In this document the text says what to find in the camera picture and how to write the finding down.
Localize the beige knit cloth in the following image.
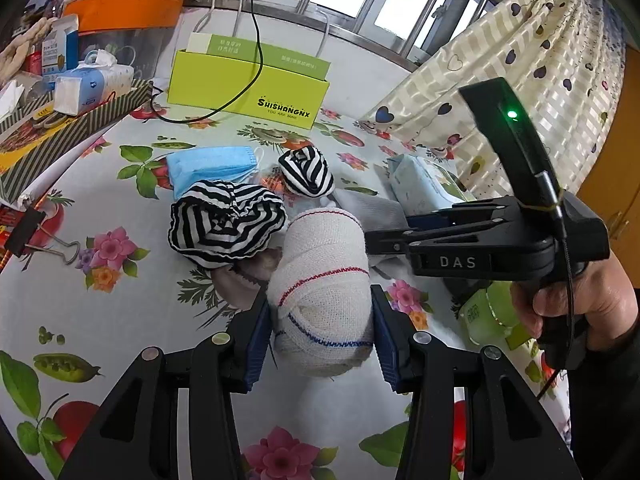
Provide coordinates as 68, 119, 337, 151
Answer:
267, 210, 376, 378

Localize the white cable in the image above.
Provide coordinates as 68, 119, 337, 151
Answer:
192, 0, 251, 36
314, 10, 335, 61

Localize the beige braided ring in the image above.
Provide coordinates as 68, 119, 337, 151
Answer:
0, 17, 57, 86

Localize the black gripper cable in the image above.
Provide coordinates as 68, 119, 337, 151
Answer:
532, 170, 576, 402

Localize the cream heart-print curtain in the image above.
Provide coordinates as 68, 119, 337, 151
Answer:
357, 0, 626, 201

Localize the black binder clip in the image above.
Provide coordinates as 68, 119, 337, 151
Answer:
4, 207, 82, 265

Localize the blue face mask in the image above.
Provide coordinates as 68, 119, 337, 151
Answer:
165, 146, 266, 201

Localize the floral fruit-print tablecloth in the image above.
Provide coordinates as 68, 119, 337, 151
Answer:
0, 105, 571, 480

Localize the green plastic jar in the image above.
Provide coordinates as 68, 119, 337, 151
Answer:
457, 280, 536, 348

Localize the white blue tissue pack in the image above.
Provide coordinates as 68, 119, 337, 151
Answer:
52, 57, 136, 116

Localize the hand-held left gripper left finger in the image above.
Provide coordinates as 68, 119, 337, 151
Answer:
59, 295, 273, 480

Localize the white blue medicine box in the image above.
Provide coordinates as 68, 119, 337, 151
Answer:
41, 14, 81, 83

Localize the broad-striped black white sock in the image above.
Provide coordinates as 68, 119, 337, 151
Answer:
277, 147, 336, 197

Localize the thin-striped black white cloth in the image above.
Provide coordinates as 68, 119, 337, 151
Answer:
169, 180, 288, 268

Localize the grey sock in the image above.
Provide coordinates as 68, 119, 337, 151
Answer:
210, 250, 281, 311

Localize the person's right hand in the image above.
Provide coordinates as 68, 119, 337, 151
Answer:
510, 257, 638, 341

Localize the window frame with bars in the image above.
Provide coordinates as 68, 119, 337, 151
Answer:
200, 0, 506, 66

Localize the orange-rimmed clear bin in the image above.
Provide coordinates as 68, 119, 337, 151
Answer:
62, 0, 186, 81

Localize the striped cardboard tray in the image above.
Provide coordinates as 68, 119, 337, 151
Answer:
0, 80, 155, 196

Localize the yellow-green cardboard box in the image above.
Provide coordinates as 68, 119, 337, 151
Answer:
166, 32, 332, 130

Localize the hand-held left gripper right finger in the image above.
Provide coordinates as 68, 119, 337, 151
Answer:
369, 284, 583, 480

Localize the wet wipes pack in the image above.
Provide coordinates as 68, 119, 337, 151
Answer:
386, 154, 471, 211

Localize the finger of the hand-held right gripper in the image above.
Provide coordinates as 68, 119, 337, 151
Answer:
364, 216, 542, 261
405, 194, 552, 232

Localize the person's right forearm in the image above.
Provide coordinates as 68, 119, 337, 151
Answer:
567, 285, 640, 480

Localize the wooden wardrobe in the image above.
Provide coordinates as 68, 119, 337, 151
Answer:
575, 45, 640, 291

